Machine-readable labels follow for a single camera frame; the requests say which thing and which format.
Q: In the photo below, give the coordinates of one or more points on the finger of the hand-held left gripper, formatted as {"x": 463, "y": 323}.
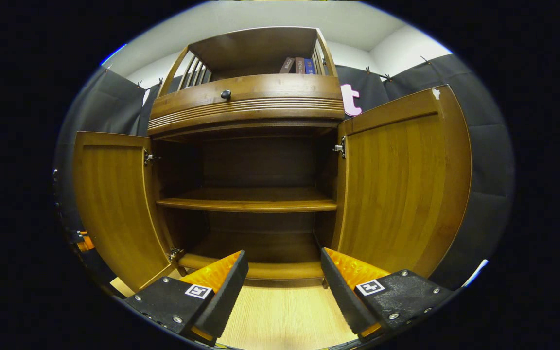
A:
{"x": 85, "y": 243}

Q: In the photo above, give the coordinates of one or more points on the leaning brown book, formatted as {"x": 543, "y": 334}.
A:
{"x": 287, "y": 65}

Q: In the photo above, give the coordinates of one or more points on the wooden cabinet door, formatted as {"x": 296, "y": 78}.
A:
{"x": 396, "y": 184}
{"x": 114, "y": 204}

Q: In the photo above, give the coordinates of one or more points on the blue book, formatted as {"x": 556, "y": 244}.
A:
{"x": 310, "y": 66}

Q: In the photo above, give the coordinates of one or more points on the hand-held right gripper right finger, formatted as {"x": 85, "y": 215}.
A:
{"x": 345, "y": 291}

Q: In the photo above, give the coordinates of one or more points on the upright brown book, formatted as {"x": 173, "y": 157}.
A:
{"x": 300, "y": 65}

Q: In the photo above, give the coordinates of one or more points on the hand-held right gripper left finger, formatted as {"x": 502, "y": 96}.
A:
{"x": 221, "y": 296}

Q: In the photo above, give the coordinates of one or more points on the black backdrop cloth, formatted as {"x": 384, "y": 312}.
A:
{"x": 489, "y": 160}

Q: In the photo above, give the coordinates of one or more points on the wooden drawer with black knob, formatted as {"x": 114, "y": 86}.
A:
{"x": 285, "y": 87}

